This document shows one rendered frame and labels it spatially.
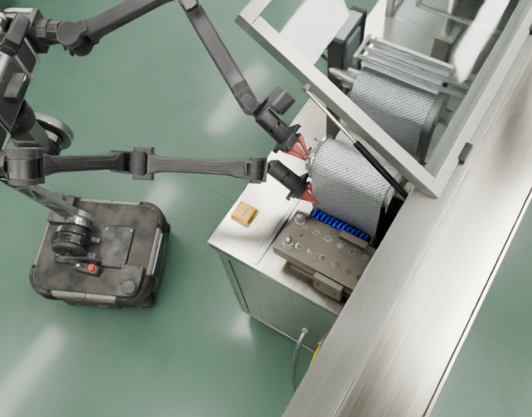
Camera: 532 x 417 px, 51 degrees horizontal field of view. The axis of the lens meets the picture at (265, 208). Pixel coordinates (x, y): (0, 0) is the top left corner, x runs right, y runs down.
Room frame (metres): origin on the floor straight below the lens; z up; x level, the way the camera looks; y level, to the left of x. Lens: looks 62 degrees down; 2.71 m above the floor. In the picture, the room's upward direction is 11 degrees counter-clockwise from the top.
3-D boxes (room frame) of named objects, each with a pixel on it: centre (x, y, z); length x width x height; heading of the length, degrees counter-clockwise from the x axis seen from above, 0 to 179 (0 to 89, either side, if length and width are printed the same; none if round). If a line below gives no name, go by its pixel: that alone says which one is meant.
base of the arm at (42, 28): (1.44, 0.58, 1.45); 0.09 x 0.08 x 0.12; 163
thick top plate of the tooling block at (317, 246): (0.66, -0.20, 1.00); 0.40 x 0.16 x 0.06; 48
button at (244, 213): (0.94, 0.08, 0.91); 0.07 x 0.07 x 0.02; 48
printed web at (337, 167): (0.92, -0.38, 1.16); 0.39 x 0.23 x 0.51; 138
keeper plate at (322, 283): (0.59, -0.15, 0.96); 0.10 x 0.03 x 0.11; 48
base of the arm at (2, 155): (0.96, 0.72, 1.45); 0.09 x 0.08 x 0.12; 163
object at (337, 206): (0.78, -0.25, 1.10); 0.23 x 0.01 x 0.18; 48
